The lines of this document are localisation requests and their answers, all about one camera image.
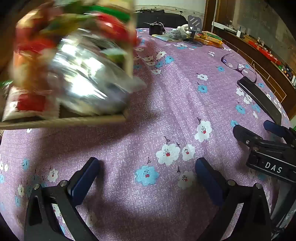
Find black sofa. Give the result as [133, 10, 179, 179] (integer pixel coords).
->
[136, 11, 188, 29]

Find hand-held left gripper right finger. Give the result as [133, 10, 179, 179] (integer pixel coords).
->
[193, 158, 273, 241]

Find pile of mixed snack packets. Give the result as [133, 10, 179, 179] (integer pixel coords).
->
[2, 0, 148, 121]

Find purple frame glasses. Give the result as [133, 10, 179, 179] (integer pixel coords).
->
[221, 53, 258, 83]

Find large silver foil packet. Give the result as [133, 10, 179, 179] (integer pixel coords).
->
[50, 29, 147, 116]

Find red toy box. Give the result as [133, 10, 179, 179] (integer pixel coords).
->
[254, 43, 281, 64]

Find wooden sideboard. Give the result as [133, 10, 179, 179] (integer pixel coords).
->
[203, 0, 296, 105]

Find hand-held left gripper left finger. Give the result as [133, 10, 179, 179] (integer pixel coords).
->
[24, 157, 101, 241]

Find blue booklet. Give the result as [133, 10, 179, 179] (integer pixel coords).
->
[151, 34, 184, 43]

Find purple floral tablecloth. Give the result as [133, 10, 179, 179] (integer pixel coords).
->
[0, 27, 290, 241]

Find black phone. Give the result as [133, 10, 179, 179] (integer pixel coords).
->
[237, 76, 282, 126]

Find small black device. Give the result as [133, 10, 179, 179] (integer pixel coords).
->
[144, 21, 166, 36]

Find grey phone stand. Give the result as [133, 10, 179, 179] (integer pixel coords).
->
[187, 15, 204, 44]

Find cardboard box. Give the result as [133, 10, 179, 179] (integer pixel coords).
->
[0, 0, 148, 130]

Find clear bag of dark seeds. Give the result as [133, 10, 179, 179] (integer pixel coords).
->
[168, 29, 188, 40]

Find toy tractor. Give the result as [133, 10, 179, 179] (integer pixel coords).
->
[279, 65, 294, 80]

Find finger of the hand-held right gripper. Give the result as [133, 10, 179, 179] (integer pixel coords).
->
[233, 125, 266, 152]
[264, 120, 296, 149]

